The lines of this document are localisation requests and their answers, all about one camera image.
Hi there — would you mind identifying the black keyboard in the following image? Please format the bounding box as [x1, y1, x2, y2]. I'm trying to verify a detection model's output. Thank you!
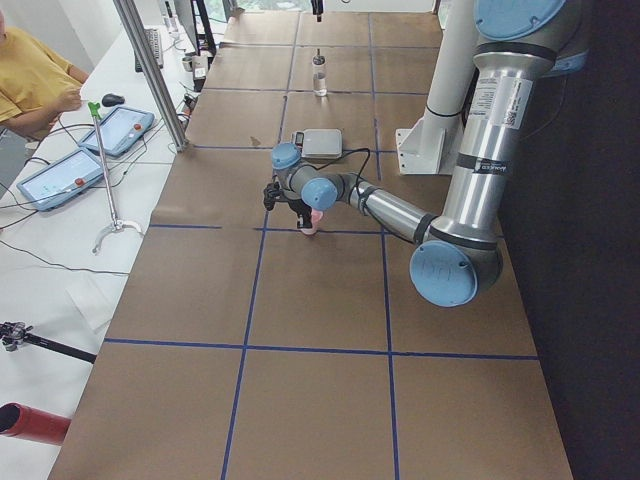
[134, 28, 164, 73]

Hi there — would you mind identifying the small metal cup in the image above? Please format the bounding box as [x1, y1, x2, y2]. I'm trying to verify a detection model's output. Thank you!
[182, 56, 193, 72]

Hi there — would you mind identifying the teach pendant tablet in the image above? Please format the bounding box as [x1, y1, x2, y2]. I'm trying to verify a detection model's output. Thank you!
[17, 148, 103, 211]
[99, 105, 155, 158]

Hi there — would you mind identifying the red cylinder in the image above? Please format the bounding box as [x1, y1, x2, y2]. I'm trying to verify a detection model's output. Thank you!
[1, 403, 71, 446]

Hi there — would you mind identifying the black computer mouse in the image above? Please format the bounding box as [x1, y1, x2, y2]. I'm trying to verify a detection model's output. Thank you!
[101, 93, 126, 107]

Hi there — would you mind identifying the person in yellow shirt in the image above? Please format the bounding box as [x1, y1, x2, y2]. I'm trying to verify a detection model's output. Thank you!
[1, 22, 89, 140]

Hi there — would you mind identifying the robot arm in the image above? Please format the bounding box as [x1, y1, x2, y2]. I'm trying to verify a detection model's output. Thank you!
[263, 1, 592, 307]

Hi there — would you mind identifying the glass sauce bottle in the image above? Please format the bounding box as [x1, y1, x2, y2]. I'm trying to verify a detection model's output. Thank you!
[312, 48, 327, 97]

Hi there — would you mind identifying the aluminium frame post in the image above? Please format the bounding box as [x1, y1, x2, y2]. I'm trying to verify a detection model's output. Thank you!
[113, 0, 188, 152]

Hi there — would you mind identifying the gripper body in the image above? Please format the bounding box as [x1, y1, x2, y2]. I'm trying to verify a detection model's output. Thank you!
[263, 181, 310, 220]

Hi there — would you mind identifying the near teach pendant tablet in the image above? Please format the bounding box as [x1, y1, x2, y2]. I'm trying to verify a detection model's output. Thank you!
[17, 148, 103, 211]

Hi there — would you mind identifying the green handled reach grabber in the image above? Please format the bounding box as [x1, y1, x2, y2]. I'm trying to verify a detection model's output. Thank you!
[88, 102, 144, 255]

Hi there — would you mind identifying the grey kitchen scale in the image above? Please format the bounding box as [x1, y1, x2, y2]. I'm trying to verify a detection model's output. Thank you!
[291, 129, 343, 159]

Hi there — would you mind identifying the far teach pendant tablet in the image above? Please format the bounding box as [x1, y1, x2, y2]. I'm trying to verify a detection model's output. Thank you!
[99, 105, 155, 158]

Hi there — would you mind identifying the black tripod leg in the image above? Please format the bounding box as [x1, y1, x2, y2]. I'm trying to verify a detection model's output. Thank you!
[1, 322, 97, 364]

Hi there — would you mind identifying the pink cup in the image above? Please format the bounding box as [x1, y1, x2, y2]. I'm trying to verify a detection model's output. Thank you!
[300, 209, 323, 236]

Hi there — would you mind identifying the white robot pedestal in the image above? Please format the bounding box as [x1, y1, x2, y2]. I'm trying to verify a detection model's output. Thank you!
[396, 0, 478, 175]

